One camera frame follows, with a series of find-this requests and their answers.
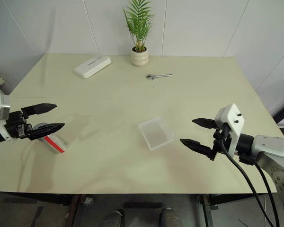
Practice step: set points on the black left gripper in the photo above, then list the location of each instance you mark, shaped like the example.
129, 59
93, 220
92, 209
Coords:
15, 125

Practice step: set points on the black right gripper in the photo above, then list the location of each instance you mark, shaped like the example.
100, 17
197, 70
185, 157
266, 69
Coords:
223, 137

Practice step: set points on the grey tube with red band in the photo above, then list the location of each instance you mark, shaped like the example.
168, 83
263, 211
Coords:
59, 142

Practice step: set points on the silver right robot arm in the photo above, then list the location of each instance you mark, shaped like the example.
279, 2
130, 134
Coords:
272, 146

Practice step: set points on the clear plastic tray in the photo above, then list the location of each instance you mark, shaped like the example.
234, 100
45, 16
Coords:
156, 134

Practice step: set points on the white rectangular case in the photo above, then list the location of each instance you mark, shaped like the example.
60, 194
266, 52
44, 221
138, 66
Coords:
91, 67

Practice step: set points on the silver adjustable wrench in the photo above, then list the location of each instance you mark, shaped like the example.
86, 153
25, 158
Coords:
159, 75

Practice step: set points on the dark rounded shape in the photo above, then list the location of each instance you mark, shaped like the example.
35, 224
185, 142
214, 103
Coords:
170, 217
112, 218

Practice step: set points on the green plant in cream pot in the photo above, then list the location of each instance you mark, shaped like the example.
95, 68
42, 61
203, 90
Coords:
139, 58

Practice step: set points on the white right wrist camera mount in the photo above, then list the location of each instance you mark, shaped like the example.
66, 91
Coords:
235, 127

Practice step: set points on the black metal table frame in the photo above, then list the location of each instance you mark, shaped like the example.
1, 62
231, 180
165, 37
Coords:
49, 198

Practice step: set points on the small metal bracket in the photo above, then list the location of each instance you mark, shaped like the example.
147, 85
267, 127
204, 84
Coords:
88, 200

